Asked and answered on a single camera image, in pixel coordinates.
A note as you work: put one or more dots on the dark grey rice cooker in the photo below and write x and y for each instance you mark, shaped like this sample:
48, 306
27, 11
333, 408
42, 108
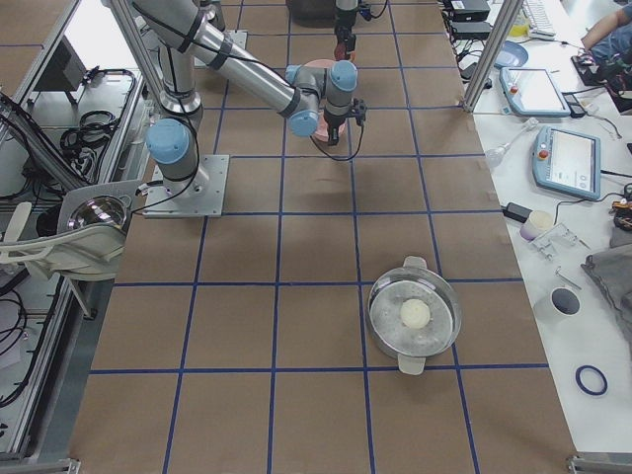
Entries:
311, 10

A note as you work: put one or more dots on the steel bowl on chair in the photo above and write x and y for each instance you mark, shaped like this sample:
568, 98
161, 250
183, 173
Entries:
101, 209

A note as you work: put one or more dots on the near blue teach pendant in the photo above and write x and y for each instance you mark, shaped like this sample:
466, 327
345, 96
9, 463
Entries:
567, 162

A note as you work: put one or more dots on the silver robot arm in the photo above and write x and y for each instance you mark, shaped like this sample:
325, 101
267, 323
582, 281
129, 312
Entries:
302, 96
346, 12

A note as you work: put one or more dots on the light blue plate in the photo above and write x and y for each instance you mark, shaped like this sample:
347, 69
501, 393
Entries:
512, 54

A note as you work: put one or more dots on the grey cloth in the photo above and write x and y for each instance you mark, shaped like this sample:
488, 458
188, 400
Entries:
610, 271

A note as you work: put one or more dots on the blue teach pendant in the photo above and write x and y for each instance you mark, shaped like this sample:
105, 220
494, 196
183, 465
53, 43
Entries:
532, 92
567, 162

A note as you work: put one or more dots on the aluminium frame post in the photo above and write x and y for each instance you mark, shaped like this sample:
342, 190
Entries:
500, 30

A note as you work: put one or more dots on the pink plate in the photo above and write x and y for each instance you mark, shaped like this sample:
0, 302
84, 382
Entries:
320, 63

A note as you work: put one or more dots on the steel steamer pot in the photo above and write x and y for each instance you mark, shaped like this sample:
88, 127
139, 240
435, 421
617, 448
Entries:
412, 347

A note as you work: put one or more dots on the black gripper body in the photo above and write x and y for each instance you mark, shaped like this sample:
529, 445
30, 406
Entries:
343, 20
335, 120

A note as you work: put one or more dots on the far blue teach pendant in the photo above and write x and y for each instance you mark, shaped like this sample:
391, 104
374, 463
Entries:
532, 92

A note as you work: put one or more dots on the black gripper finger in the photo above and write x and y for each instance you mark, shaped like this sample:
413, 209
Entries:
350, 48
330, 133
339, 50
337, 137

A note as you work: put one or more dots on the red apple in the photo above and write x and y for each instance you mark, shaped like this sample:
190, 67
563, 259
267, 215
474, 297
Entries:
346, 55

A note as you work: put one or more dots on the white steamed bun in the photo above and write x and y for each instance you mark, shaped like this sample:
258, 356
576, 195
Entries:
415, 313

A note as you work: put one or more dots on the black power adapter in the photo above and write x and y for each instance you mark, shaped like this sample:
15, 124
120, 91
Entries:
516, 212

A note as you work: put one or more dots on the purple white cup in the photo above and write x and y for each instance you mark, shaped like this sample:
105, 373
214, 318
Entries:
537, 223

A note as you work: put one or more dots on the small pink bowl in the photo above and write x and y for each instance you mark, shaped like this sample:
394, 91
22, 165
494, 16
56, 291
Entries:
321, 133

